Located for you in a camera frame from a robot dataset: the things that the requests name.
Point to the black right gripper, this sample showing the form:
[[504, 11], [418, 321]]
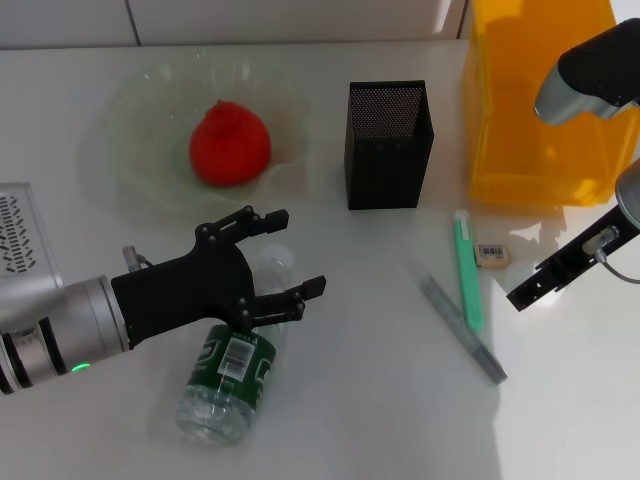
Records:
[[585, 245]]

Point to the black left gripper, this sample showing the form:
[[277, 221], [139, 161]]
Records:
[[190, 295]]

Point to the eraser with barcode sleeve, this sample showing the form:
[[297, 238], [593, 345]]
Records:
[[495, 254]]

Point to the green pen with white cap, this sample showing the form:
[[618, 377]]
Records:
[[467, 270]]

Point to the grey marker pen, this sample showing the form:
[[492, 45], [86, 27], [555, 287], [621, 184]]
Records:
[[465, 335]]

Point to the red-orange orange fruit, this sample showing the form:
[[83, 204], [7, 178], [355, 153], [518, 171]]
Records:
[[230, 145]]

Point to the clear bottle with green label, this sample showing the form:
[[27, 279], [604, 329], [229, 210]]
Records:
[[220, 395]]

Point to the black mesh pen holder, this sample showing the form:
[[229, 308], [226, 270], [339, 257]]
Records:
[[385, 165]]

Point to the clear green glass fruit plate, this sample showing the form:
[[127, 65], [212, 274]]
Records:
[[145, 115]]

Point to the yellow plastic bin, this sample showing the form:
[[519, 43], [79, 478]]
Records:
[[510, 125]]

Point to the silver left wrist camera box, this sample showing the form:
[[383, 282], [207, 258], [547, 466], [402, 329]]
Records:
[[25, 235]]

